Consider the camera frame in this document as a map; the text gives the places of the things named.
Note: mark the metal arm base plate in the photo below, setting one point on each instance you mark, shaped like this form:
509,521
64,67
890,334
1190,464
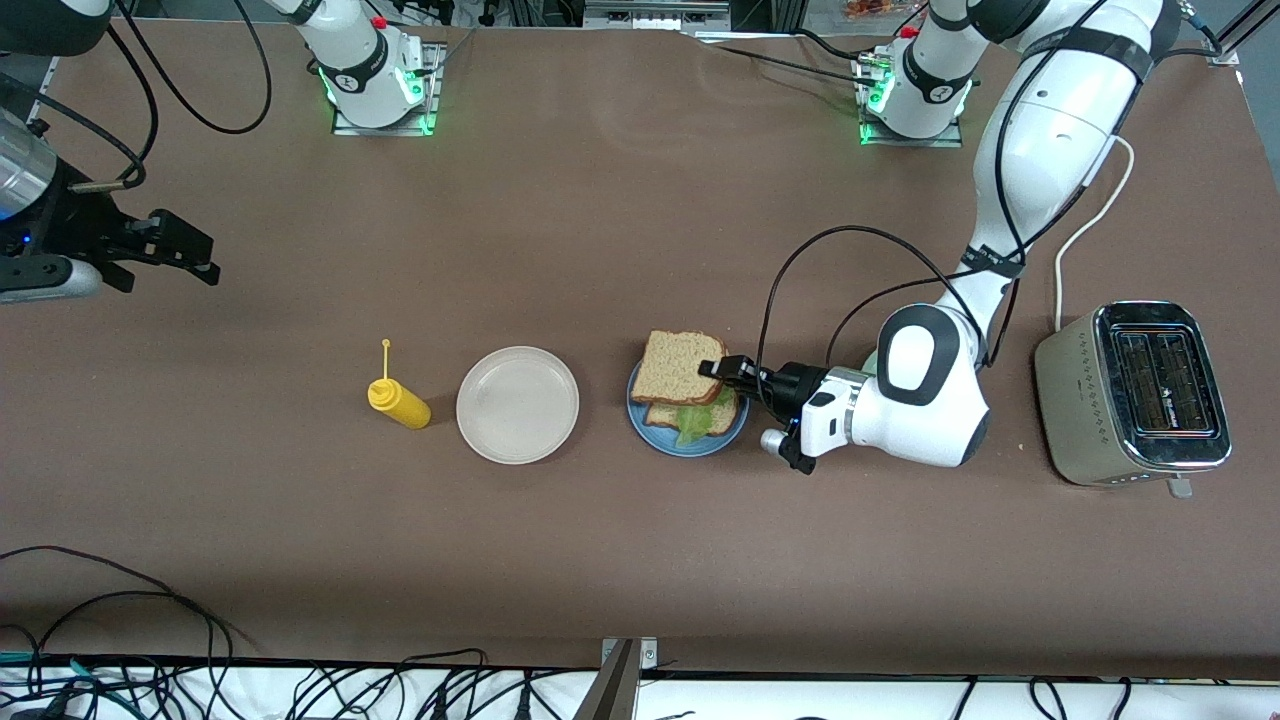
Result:
433,90
910,142

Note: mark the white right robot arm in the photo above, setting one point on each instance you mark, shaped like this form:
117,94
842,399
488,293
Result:
360,70

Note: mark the pale green plate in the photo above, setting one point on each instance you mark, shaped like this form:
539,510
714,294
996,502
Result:
869,363

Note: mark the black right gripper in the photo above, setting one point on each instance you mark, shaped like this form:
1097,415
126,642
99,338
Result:
72,227

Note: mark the grey metal post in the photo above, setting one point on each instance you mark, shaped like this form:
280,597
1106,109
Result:
612,695

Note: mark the yellow squeeze bottle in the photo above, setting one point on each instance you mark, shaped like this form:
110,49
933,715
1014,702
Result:
405,408

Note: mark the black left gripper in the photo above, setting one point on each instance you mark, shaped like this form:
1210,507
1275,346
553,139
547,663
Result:
795,386

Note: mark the green lettuce leaf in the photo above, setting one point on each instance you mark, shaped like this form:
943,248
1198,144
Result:
700,425

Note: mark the orange background items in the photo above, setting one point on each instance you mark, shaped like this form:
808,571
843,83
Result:
870,8

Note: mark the grey metal box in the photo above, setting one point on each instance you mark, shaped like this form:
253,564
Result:
655,15

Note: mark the blue plate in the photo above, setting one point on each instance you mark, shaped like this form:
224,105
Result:
650,440

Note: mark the metal table edge bracket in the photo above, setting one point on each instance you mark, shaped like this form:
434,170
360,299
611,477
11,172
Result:
648,655

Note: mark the off-white plate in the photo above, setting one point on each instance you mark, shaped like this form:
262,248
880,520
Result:
517,405

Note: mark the beige chrome two-slot toaster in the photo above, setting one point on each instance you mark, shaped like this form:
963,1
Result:
1075,400

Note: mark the brown crust bread slice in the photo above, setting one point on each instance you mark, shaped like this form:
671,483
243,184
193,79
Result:
675,365
662,414

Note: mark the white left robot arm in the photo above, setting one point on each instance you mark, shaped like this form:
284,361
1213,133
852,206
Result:
1050,130

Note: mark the metal corner bracket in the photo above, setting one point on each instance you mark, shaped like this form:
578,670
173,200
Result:
1225,55

